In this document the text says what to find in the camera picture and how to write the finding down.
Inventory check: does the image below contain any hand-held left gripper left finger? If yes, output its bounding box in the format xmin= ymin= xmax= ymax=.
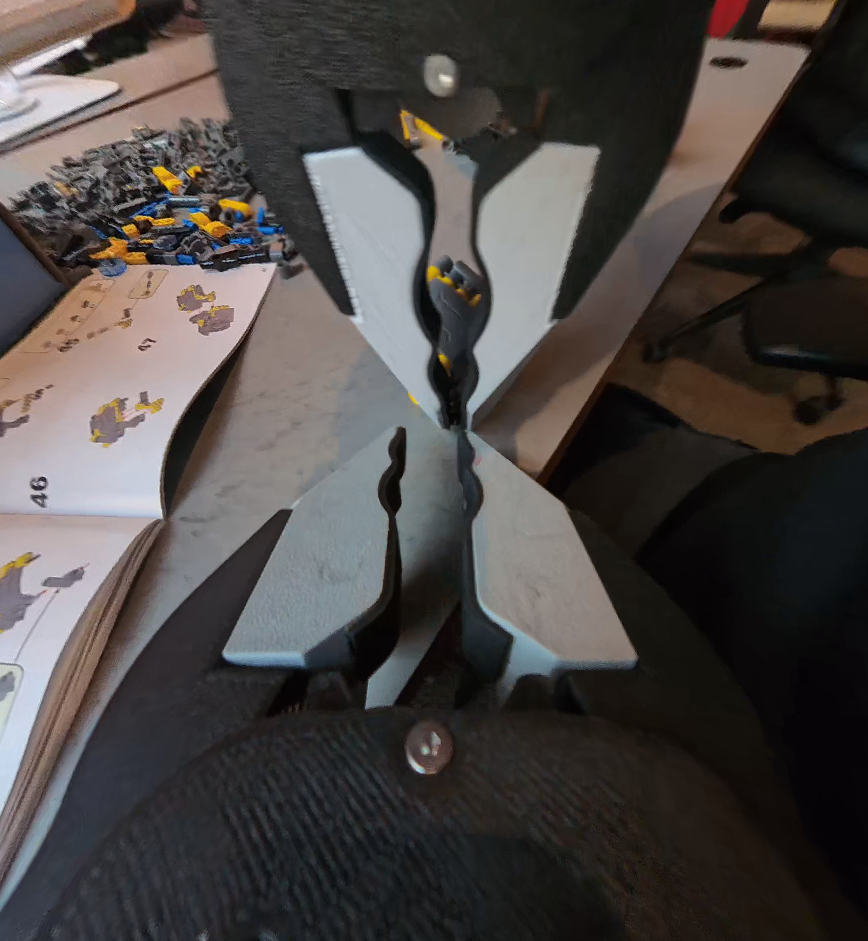
xmin=221 ymin=428 xmax=409 ymax=688

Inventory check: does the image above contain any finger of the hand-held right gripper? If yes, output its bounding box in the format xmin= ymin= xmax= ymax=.
xmin=303 ymin=146 xmax=446 ymax=429
xmin=465 ymin=142 xmax=602 ymax=429

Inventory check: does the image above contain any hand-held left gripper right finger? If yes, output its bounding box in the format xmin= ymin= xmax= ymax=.
xmin=454 ymin=432 xmax=641 ymax=683

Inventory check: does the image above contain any small yellow grey brick assembly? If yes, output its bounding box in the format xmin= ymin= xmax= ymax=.
xmin=425 ymin=253 xmax=490 ymax=427

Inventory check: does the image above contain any pile of building bricks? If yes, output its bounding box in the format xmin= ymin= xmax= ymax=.
xmin=11 ymin=118 xmax=302 ymax=276

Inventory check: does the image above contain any grey desk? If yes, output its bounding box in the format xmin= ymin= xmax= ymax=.
xmin=0 ymin=37 xmax=810 ymax=913

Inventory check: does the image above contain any red object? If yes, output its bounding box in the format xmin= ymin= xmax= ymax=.
xmin=706 ymin=0 xmax=754 ymax=38

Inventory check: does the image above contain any open instruction booklet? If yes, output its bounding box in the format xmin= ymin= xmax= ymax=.
xmin=0 ymin=261 xmax=280 ymax=920

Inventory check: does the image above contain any person's dark sweater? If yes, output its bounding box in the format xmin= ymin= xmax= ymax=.
xmin=640 ymin=412 xmax=868 ymax=941

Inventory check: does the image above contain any adjoining grey table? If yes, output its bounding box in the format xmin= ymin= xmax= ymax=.
xmin=0 ymin=33 xmax=222 ymax=166

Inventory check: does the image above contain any black office chair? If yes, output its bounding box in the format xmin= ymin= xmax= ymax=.
xmin=643 ymin=0 xmax=868 ymax=427

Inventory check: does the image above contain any instruction sheet on stand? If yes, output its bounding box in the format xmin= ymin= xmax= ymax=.
xmin=0 ymin=0 xmax=138 ymax=161

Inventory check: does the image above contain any dark blue cardboard box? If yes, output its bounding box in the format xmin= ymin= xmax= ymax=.
xmin=0 ymin=184 xmax=67 ymax=383

